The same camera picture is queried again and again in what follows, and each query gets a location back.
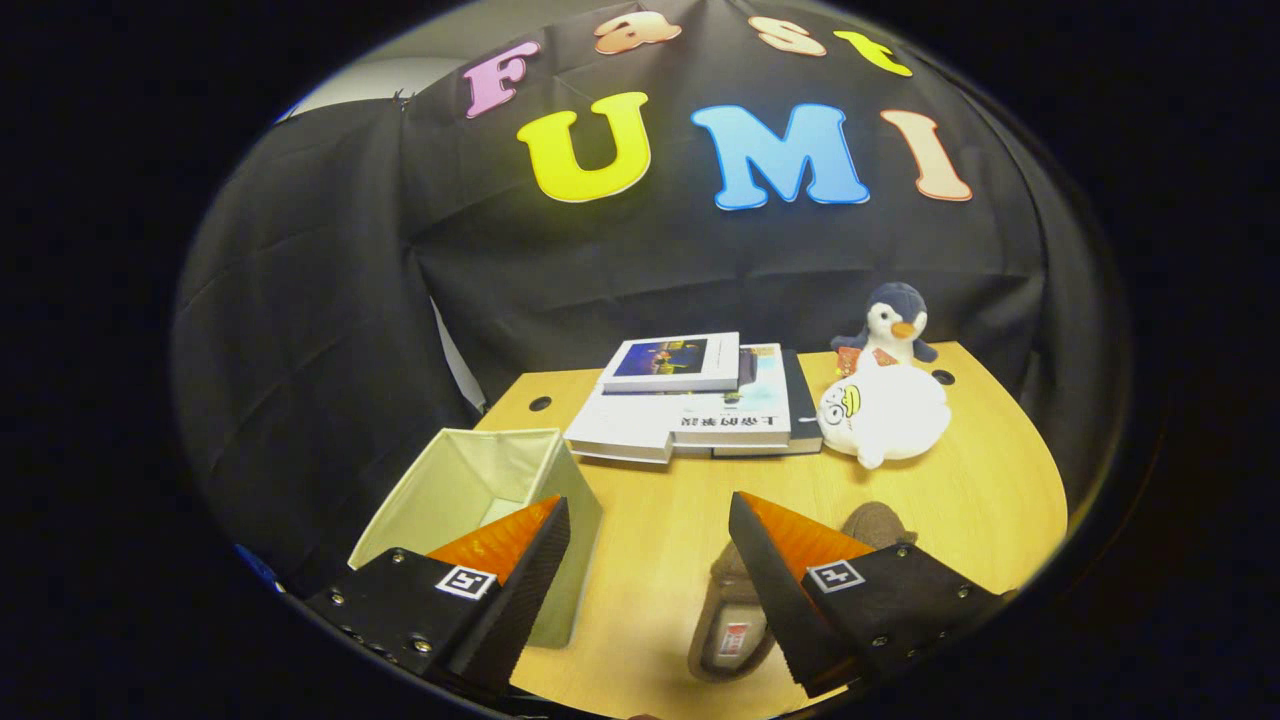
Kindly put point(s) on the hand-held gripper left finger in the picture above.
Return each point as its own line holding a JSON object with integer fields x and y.
{"x": 520, "y": 600}

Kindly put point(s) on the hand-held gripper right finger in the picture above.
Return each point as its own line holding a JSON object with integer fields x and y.
{"x": 775, "y": 590}

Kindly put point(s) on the green fabric storage box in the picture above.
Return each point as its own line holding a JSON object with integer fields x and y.
{"x": 470, "y": 480}

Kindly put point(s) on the white book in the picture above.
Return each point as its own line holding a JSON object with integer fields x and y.
{"x": 620, "y": 430}

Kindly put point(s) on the white plush toy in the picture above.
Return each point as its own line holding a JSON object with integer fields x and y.
{"x": 885, "y": 415}

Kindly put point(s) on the book with blue picture cover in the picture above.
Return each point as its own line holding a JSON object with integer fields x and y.
{"x": 670, "y": 362}

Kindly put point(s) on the penguin plush toy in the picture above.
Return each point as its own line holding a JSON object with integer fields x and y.
{"x": 890, "y": 320}

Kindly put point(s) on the black backdrop cloth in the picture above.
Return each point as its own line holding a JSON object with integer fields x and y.
{"x": 300, "y": 350}

